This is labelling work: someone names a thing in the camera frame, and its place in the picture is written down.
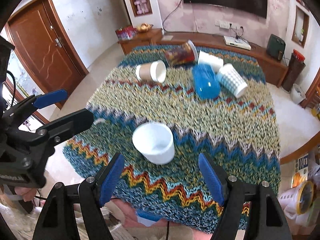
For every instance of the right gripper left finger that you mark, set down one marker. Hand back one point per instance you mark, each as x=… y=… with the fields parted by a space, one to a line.
x=57 y=218

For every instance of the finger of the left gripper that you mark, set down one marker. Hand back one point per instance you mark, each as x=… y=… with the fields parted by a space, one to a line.
x=18 y=113
x=62 y=129

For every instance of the white ceramic cup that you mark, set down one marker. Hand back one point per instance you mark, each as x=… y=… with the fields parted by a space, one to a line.
x=155 y=141

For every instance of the brown sleeve paper cup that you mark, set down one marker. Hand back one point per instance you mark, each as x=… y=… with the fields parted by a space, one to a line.
x=153 y=71

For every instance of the checkered paper cup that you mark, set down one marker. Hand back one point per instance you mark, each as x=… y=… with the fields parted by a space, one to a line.
x=232 y=80

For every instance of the blue plastic cup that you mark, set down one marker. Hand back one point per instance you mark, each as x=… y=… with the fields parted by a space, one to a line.
x=206 y=84

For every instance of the small white paper cup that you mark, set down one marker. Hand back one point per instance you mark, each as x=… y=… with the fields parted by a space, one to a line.
x=215 y=62

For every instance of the person's left hand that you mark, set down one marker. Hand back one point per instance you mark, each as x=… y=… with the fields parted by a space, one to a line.
x=28 y=194

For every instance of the yellow rimmed white fan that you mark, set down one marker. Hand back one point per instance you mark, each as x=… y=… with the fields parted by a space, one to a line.
x=297 y=200

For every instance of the brown wooden door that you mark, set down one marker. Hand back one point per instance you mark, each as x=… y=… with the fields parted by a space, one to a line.
x=44 y=48

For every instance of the multicolour knitted table cloth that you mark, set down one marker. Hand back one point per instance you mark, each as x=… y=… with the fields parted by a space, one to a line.
x=241 y=135

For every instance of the red gift box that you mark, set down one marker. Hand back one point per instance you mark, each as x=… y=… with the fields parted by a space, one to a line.
x=126 y=33

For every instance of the white waste bucket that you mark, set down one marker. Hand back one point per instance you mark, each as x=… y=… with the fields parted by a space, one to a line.
x=297 y=95

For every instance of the wooden drawer side cabinet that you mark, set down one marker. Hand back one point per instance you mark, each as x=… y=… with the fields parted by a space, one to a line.
x=151 y=37

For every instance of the fruit bowl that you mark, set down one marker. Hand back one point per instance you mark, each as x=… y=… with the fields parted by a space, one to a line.
x=144 y=28

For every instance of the pink dumbbells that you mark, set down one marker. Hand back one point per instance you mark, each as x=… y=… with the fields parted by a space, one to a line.
x=142 y=7

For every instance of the wooden tv cabinet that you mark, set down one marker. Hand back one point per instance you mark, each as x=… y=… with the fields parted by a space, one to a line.
x=274 y=70

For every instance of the tall dark wicker bin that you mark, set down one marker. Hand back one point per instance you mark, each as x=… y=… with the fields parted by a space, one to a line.
x=296 y=65

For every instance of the white set-top box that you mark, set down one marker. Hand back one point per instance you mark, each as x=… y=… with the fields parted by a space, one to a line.
x=236 y=42

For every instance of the white power strip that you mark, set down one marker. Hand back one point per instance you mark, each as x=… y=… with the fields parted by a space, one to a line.
x=224 y=25

